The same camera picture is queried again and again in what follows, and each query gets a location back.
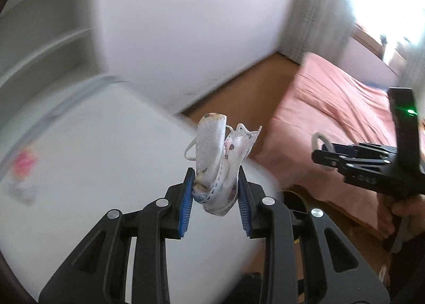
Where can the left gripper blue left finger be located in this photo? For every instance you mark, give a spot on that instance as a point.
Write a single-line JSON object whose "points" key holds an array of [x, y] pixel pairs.
{"points": [[185, 206]]}

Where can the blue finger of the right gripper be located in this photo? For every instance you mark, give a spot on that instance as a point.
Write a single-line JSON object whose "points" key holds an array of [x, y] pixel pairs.
{"points": [[369, 159], [340, 149]]}

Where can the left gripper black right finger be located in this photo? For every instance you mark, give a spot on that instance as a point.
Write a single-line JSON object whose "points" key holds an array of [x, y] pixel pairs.
{"points": [[245, 202]]}

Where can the white patterned face mask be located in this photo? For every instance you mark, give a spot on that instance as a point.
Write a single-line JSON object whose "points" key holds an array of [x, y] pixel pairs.
{"points": [[218, 151]]}

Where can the black round trash bin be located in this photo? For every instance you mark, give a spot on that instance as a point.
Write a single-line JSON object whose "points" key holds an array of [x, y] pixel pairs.
{"points": [[294, 201]]}

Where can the person's right hand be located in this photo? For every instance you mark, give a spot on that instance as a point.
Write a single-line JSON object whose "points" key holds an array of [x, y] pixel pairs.
{"points": [[388, 209]]}

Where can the pink bed blanket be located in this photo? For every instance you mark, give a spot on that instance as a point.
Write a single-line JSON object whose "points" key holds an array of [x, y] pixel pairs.
{"points": [[323, 98]]}

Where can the grey window curtain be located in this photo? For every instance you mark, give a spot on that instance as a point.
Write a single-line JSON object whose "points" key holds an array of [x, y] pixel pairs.
{"points": [[323, 27]]}

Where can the pink small box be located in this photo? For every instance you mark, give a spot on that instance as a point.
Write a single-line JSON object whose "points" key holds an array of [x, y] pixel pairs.
{"points": [[24, 164]]}

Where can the white desk hutch shelf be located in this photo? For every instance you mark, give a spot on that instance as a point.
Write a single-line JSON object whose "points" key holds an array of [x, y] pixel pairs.
{"points": [[42, 41]]}

